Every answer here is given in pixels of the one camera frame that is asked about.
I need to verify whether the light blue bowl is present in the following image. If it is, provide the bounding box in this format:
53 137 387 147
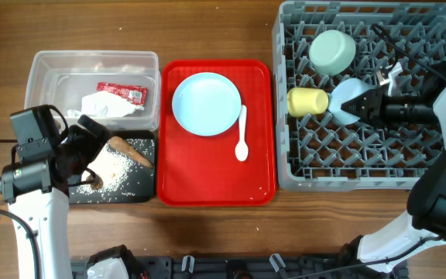
328 77 375 126

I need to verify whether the white napkin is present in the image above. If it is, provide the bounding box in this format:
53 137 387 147
67 91 144 118

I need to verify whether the white rice pile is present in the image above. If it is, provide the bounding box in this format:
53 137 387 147
76 139 153 196

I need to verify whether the brown meat scrap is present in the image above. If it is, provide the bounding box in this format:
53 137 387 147
86 175 104 191

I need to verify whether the red ketchup sachet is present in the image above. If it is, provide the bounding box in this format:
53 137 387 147
96 82 149 106

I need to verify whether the yellow plastic cup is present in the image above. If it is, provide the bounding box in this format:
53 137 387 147
286 88 329 118

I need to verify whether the mint green bowl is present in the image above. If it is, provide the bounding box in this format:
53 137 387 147
309 30 356 75

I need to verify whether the light blue plate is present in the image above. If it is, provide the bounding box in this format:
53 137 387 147
172 72 242 136

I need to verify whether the white plastic spoon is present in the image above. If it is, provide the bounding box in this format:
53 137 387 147
235 105 249 162

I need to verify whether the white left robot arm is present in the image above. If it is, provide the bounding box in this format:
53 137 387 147
0 115 111 278

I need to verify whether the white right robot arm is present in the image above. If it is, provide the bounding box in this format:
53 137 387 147
329 61 446 276

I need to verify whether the grey-blue dishwasher rack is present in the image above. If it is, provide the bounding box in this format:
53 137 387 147
273 1 446 191

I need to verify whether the black tray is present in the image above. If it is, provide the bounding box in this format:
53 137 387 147
69 130 157 205

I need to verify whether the clear plastic storage box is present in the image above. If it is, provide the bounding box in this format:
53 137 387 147
24 50 161 131

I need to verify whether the red plastic tray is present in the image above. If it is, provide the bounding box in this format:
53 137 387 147
156 59 277 206

